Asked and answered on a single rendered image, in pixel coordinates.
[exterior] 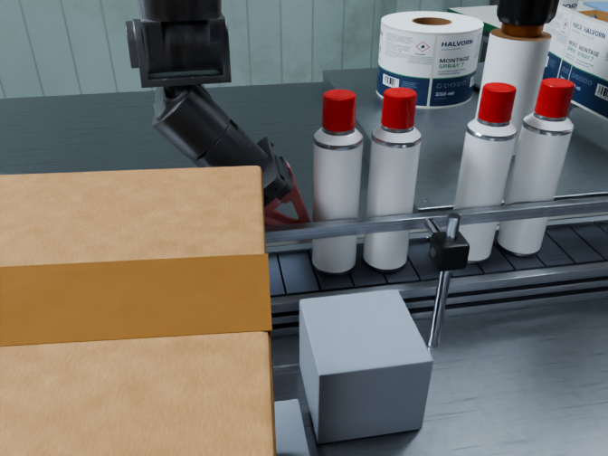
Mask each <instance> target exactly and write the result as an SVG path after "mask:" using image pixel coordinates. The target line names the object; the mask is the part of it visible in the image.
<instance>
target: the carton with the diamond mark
mask: <svg viewBox="0 0 608 456"><path fill-rule="evenodd" d="M271 332H272V325H271V293H270V276H269V259H268V253H267V252H266V233H265V215H264V197H263V179H262V170H261V167H260V166H221V167H197V168H172V169H148V170H124V171H99V172H75V173H50V174H26V175H2V176H0V456H277V448H276V431H275V409H274V387H273V365H272V343H271Z"/></svg>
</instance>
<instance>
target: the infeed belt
mask: <svg viewBox="0 0 608 456"><path fill-rule="evenodd" d="M498 233H499V230H497V231H496V232H495V236H494V241H493V244H492V249H491V253H490V257H489V259H488V260H487V261H486V262H483V263H481V264H467V266H466V268H465V269H463V270H456V271H451V278H459V277H468V276H476V275H484V274H492V273H501V272H510V271H526V270H534V269H543V268H551V267H560V266H568V265H576V264H586V263H594V262H602V261H608V220H601V221H593V222H592V221H591V222H581V223H567V224H565V223H563V224H554V225H547V226H546V231H545V234H544V238H543V241H542V244H541V248H540V252H539V253H538V254H537V255H535V256H532V257H517V256H513V255H510V254H507V253H505V252H503V251H502V250H501V249H500V248H499V247H498V245H497V243H496V240H497V237H498ZM431 238H432V237H428V239H427V238H426V237H422V238H412V239H409V245H408V253H407V263H406V265H405V267H404V268H403V269H402V270H400V271H397V272H393V273H382V272H377V271H373V270H371V269H369V268H367V267H366V266H365V264H364V262H363V253H364V244H363V243H357V244H356V267H355V268H354V269H353V271H351V272H350V273H348V274H347V275H344V276H338V277H331V276H326V275H323V274H321V273H319V272H317V271H315V269H314V268H313V266H312V248H309V252H308V250H307V249H298V250H289V251H279V252H278V258H277V254H276V252H267V253H268V259H269V276H270V293H271V298H274V297H282V296H291V295H299V294H308V293H316V292H325V291H333V290H350V289H358V288H366V287H374V286H384V285H392V284H400V283H409V282H417V281H426V280H438V277H439V271H438V270H437V268H436V267H435V265H434V264H433V262H432V260H431V258H430V256H429V251H430V245H431Z"/></svg>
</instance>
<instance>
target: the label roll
mask: <svg viewBox="0 0 608 456"><path fill-rule="evenodd" d="M483 25H484V23H483V22H482V21H481V20H479V19H477V18H474V17H471V16H467V15H463V14H453V13H444V12H426V11H419V12H403V13H396V14H389V15H386V16H384V17H383V18H382V19H381V31H380V44H379V57H378V70H377V83H376V93H377V94H378V96H380V97H381V98H383V97H384V92H385V90H387V89H390V88H407V89H411V90H414V91H415V92H416V93H417V100H416V108H420V109H444V108H451V107H456V106H460V105H462V104H465V103H467V102H468V101H470V99H471V96H472V91H473V85H474V80H475V74H476V69H477V63H478V58H479V52H480V42H481V36H482V31H483Z"/></svg>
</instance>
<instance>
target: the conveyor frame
mask: <svg viewBox="0 0 608 456"><path fill-rule="evenodd" d="M601 220H608V215H603V216H593V217H584V218H574V219H564V220H554V221H548V222H547V225H554V224H563V223H565V224H567V223H581V222H591V221H592V222H593V221H601ZM422 237H426V238H427V239H428V237H431V235H430V233H412V234H410V237H409V239H412V238H422ZM309 248H312V243H306V244H297V245H287V246H278V247H268V248H266V252H276V254H277V258H278V252H279V251H289V250H298V249H307V250H308V252H309ZM437 282H438V280H426V281H417V282H409V283H400V284H392V285H384V286H374V287H366V288H358V289H350V290H333V291H325V292H316V293H308V294H299V295H291V296H282V297H274V298H271V325H272V332H271V337H285V336H292V335H299V301H300V300H301V299H312V298H320V297H328V296H337V295H346V294H354V293H362V292H370V291H379V290H398V291H399V293H400V295H401V297H402V299H403V301H404V303H405V305H406V307H407V308H408V310H409V312H410V314H411V316H412V318H413V321H415V320H423V319H431V318H432V311H433V305H434V300H435V294H436V288H437ZM607 298H608V261H602V262H594V263H586V264H576V265H568V266H560V267H551V268H543V269H534V270H526V271H510V272H501V273H492V274H484V275H476V276H468V277H459V278H451V280H450V285H449V290H448V296H447V300H446V306H445V311H444V316H443V317H444V318H446V317H453V316H461V315H469V314H477V313H484V312H492V311H500V310H508V309H522V308H530V307H537V306H545V305H553V304H561V303H568V302H577V301H584V300H592V299H607Z"/></svg>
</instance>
